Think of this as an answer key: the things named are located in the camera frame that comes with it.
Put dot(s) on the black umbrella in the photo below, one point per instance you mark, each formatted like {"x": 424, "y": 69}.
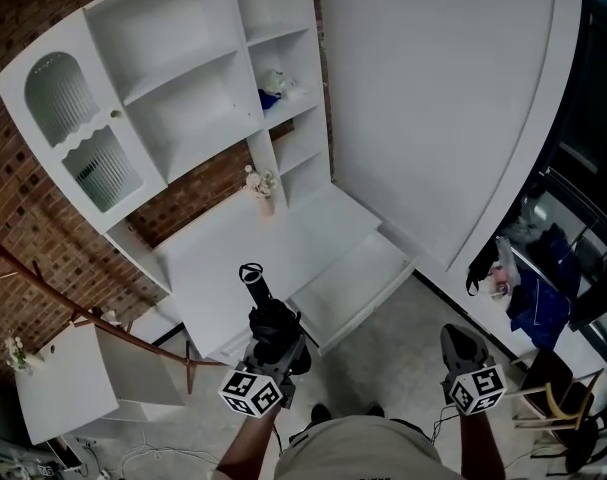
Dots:
{"x": 270, "y": 318}

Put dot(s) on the black office chair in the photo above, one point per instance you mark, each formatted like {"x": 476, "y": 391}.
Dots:
{"x": 593, "y": 443}

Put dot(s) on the small white side table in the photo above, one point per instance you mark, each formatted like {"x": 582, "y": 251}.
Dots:
{"x": 68, "y": 383}

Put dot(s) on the wooden chair with dark seat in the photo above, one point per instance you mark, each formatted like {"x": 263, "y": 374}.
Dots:
{"x": 558, "y": 393}

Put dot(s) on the blue clothing pile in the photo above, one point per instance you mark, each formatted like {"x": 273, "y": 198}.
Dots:
{"x": 543, "y": 303}

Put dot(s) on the white desk with hutch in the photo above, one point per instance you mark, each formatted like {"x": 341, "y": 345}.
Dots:
{"x": 218, "y": 258}

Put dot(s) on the black window frame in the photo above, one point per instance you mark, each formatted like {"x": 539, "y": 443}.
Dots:
{"x": 593, "y": 143}

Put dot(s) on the white vase with small flowers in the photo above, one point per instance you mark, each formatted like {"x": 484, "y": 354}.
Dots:
{"x": 20, "y": 358}

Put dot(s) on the white shelf hutch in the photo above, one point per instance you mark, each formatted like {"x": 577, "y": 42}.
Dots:
{"x": 193, "y": 93}

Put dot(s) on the person's beige shirt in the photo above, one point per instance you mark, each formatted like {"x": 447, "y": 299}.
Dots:
{"x": 363, "y": 453}

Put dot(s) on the brown wooden coat rack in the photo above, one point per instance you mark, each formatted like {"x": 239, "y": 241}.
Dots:
{"x": 108, "y": 330}

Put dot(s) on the pink vase with flowers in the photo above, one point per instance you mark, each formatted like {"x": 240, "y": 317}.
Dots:
{"x": 264, "y": 188}

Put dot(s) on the white power strip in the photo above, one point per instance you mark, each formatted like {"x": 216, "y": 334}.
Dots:
{"x": 73, "y": 465}

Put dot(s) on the person's right forearm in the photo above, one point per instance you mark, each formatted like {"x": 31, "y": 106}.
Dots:
{"x": 478, "y": 448}

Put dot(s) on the person's black shoe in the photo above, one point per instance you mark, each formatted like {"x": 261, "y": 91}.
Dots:
{"x": 321, "y": 414}
{"x": 375, "y": 411}

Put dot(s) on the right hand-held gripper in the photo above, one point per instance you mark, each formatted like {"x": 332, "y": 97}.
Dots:
{"x": 478, "y": 390}

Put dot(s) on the white arched glass cabinet door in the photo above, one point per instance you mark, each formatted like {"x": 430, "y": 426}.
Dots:
{"x": 93, "y": 143}

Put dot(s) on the white drawer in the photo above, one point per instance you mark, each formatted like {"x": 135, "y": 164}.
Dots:
{"x": 348, "y": 298}

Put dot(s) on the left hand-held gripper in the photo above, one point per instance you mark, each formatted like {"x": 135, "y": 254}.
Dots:
{"x": 253, "y": 388}

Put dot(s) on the person's left black shoe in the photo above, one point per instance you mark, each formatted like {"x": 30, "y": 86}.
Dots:
{"x": 321, "y": 414}

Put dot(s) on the clear plastic bag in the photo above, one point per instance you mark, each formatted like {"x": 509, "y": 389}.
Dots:
{"x": 505, "y": 268}

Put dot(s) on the blue item on shelf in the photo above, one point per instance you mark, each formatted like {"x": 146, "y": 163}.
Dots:
{"x": 269, "y": 99}

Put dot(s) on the person's right black shoe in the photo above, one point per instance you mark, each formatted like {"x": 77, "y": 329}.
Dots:
{"x": 375, "y": 411}

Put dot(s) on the black bag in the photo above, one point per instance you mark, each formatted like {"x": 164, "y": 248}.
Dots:
{"x": 483, "y": 268}

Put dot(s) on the person's left forearm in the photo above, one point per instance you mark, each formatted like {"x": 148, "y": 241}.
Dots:
{"x": 245, "y": 448}

